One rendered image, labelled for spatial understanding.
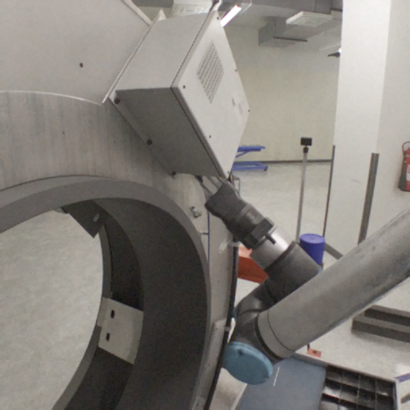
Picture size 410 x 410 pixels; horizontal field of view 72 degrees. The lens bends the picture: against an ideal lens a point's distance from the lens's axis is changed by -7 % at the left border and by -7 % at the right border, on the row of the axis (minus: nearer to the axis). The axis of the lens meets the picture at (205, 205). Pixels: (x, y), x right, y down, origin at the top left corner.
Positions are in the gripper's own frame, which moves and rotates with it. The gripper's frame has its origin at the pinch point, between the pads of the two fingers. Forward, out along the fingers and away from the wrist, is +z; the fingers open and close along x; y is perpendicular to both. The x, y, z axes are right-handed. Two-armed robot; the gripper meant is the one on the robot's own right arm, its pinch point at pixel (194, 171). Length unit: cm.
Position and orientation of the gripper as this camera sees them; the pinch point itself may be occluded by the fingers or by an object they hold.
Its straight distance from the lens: 65.9
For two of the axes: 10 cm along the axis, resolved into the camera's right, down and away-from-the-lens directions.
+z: -7.0, -6.9, 1.7
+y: 0.6, 1.9, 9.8
